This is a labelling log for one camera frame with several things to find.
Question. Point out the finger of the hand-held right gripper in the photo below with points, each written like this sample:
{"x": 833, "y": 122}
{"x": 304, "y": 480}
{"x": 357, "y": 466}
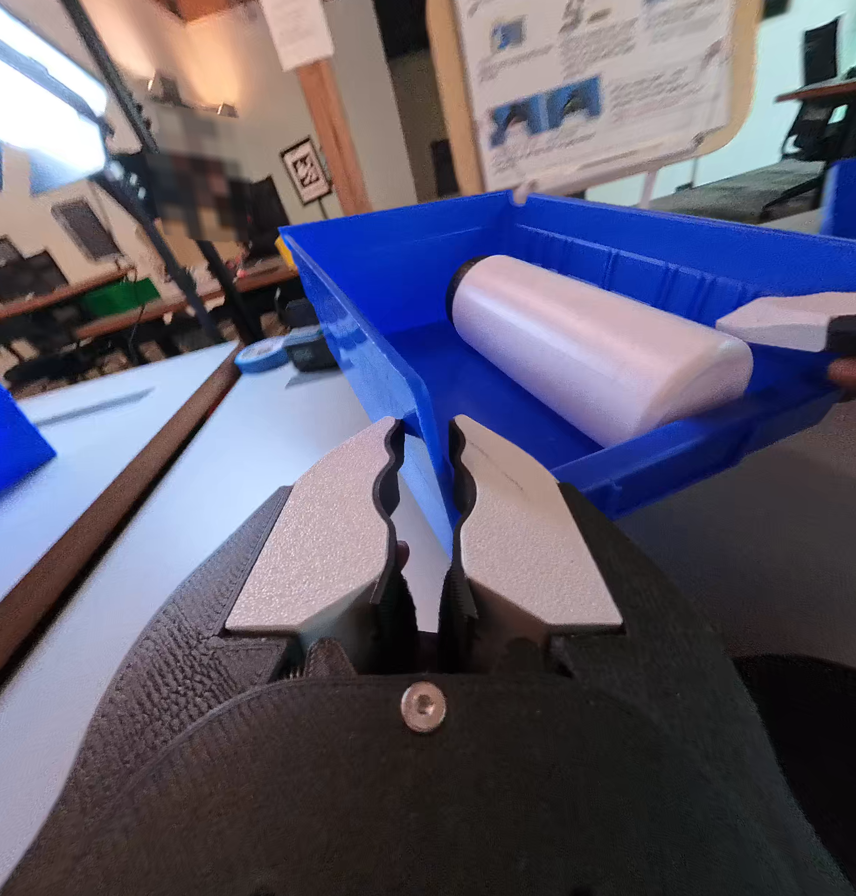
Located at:
{"x": 784, "y": 322}

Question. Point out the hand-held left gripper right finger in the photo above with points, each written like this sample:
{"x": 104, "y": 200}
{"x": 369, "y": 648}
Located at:
{"x": 533, "y": 560}

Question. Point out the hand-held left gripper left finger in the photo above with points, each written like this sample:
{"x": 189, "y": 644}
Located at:
{"x": 316, "y": 553}

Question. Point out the blue plastic bin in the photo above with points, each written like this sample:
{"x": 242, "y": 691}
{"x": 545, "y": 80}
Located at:
{"x": 851, "y": 203}
{"x": 8, "y": 441}
{"x": 372, "y": 294}

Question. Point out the white plastic bottle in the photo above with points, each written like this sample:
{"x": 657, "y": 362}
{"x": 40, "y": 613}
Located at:
{"x": 596, "y": 343}

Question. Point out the black bottle lid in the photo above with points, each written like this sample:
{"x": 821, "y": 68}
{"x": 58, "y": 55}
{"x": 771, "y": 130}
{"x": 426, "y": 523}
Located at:
{"x": 452, "y": 290}

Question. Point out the person's right hand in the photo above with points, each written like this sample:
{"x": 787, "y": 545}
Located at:
{"x": 854, "y": 374}

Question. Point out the small grey charger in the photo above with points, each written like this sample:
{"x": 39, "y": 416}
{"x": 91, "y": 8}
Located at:
{"x": 312, "y": 353}

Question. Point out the blue tape roll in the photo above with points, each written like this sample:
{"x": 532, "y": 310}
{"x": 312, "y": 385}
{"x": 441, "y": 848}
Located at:
{"x": 260, "y": 355}

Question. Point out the grey power adapter box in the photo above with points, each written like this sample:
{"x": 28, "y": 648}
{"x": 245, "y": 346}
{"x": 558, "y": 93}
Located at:
{"x": 298, "y": 315}

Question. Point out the black office chair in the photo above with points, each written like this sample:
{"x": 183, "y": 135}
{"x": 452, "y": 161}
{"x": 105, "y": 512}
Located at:
{"x": 819, "y": 49}

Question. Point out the green plastic bin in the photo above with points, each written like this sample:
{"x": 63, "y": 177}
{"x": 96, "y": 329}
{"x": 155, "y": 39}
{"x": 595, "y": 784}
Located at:
{"x": 120, "y": 297}

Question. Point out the black and white marker sign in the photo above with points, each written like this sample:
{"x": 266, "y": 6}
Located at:
{"x": 307, "y": 171}

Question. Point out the long wooden table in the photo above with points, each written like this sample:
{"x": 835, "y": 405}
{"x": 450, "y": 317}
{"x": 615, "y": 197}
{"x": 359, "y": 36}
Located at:
{"x": 22, "y": 308}

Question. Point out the wooden instruction board stand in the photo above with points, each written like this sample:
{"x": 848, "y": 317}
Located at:
{"x": 447, "y": 84}

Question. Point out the studio light panel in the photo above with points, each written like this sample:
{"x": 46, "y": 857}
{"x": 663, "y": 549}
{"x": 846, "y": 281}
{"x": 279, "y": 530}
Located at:
{"x": 29, "y": 119}

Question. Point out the white paper notice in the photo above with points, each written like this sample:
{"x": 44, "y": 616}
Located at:
{"x": 298, "y": 31}

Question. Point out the wooden post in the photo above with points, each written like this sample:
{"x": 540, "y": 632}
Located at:
{"x": 333, "y": 140}

